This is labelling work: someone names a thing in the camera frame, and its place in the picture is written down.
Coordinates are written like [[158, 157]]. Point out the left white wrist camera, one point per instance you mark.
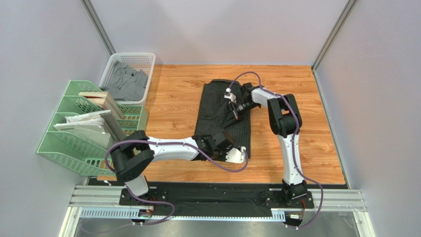
[[236, 155]]

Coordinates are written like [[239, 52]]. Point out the grey shirt in basket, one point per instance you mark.
[[127, 84]]

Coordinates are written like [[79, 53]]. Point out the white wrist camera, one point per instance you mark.
[[236, 155], [229, 96]]

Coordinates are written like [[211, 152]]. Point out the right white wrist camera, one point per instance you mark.
[[229, 96]]

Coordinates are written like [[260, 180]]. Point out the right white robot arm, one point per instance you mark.
[[285, 122]]

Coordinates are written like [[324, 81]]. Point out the white plastic basket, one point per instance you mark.
[[140, 61]]

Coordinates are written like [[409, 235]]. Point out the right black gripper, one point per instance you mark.
[[234, 109]]

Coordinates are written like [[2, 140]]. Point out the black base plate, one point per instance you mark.
[[222, 199]]

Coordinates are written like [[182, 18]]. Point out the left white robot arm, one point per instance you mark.
[[131, 156]]

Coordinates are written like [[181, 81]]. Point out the wooden block in rack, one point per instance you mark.
[[105, 101]]

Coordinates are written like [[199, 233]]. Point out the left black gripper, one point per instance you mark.
[[224, 158]]

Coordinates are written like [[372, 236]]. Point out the aluminium rail frame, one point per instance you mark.
[[101, 210]]

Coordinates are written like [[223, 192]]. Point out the dark pinstriped long sleeve shirt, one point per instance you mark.
[[212, 112]]

